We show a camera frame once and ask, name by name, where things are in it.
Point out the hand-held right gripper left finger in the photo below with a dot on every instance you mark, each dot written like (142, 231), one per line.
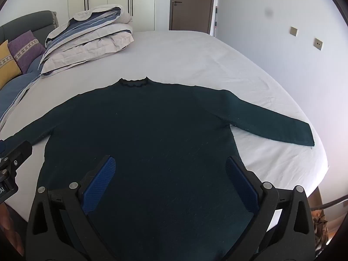
(100, 182)

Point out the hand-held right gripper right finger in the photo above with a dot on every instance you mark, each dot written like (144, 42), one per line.
(240, 182)

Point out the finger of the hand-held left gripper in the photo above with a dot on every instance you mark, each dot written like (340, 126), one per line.
(20, 152)

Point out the dark green sweater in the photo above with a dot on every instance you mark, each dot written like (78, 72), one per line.
(163, 127)

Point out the blue pillow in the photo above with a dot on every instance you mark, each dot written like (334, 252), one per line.
(16, 89)

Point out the yellow patterned cushion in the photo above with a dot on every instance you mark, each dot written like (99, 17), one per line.
(6, 65)

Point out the brown wooden object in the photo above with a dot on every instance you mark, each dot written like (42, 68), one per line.
(320, 228)

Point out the purple patterned cushion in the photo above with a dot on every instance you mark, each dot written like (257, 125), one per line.
(25, 50)

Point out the grey upholstered headboard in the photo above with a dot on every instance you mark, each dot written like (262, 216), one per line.
(32, 21)

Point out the folded beige blue duvet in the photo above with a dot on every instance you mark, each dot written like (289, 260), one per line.
(89, 40)

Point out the brown wooden door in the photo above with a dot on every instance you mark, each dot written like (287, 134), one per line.
(190, 8)

